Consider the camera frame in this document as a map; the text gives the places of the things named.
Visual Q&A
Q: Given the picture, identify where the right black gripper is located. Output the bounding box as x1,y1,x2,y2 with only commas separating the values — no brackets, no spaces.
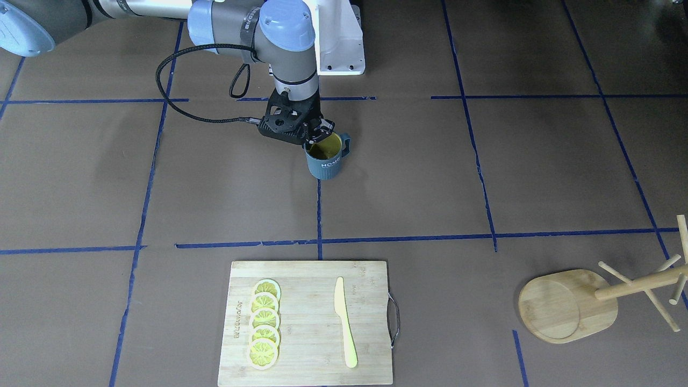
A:
290,91,336,144

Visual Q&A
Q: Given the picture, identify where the blue-green mug yellow inside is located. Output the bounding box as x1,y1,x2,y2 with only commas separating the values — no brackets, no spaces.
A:
303,132,352,180

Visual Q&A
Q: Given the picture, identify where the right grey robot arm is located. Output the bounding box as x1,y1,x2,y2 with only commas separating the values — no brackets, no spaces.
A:
2,1,334,146

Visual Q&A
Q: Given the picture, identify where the wooden cup storage rack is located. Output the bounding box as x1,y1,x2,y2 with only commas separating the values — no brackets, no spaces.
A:
516,214,687,345

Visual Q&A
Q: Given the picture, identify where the lemon slice one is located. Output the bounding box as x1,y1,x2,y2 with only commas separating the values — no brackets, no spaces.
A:
253,278,282,300

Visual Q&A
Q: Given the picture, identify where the yellow plastic knife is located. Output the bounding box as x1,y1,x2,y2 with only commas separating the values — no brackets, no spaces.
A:
334,276,358,368

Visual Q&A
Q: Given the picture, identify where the lemon slice two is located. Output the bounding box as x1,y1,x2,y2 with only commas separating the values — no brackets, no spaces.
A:
250,292,280,313

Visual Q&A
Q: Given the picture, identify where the lemon slice three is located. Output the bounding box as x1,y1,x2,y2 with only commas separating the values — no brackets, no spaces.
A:
249,307,281,329

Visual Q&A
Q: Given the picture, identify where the lemon slice four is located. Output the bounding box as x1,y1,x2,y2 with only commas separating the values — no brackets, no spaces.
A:
250,324,282,346

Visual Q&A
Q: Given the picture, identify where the bamboo cutting board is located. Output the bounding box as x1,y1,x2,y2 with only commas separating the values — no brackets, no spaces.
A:
217,260,393,386

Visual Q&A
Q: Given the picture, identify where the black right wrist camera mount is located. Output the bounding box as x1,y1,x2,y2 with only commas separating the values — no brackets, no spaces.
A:
258,90,308,146

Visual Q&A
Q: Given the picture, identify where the white camera post base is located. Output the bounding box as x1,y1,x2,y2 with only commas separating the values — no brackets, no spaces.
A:
305,1,366,76

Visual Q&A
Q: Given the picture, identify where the black braided cable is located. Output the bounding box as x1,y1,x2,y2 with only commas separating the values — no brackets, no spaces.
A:
155,44,269,125

